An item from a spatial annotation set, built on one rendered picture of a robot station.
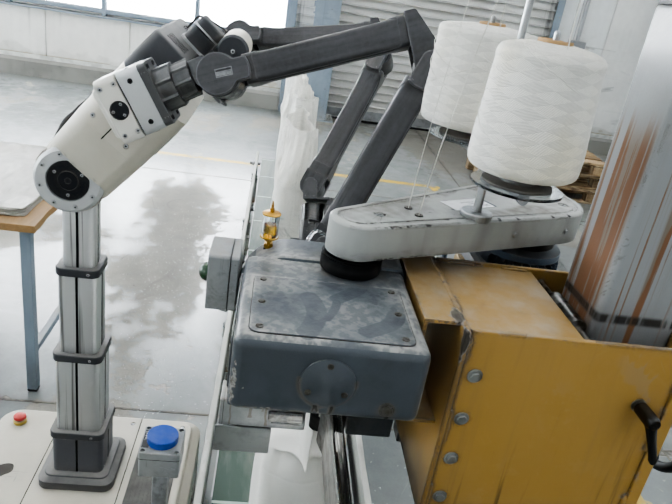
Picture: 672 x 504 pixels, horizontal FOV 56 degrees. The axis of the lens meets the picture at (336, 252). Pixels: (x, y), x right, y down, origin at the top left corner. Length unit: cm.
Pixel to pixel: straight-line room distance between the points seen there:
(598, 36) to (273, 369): 874
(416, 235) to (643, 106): 34
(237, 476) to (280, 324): 122
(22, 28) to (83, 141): 756
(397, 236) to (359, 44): 44
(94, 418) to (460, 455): 125
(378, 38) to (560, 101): 51
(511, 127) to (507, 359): 30
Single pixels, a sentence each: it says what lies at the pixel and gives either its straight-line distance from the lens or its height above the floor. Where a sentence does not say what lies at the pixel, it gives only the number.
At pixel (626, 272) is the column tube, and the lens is 94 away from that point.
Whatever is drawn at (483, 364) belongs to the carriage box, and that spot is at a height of 129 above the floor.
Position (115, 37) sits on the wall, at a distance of 871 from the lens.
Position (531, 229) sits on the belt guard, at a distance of 107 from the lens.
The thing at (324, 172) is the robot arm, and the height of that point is 126.
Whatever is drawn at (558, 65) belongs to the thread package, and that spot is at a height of 167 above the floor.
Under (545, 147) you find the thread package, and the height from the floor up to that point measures 158.
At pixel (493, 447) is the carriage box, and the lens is 96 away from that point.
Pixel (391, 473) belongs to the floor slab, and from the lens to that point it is 262.
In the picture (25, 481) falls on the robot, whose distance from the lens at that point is 215.
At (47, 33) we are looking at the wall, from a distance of 894.
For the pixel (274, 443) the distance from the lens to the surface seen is 139.
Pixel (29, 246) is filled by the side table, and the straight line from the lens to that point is 259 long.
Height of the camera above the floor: 172
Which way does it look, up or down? 23 degrees down
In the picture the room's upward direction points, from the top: 9 degrees clockwise
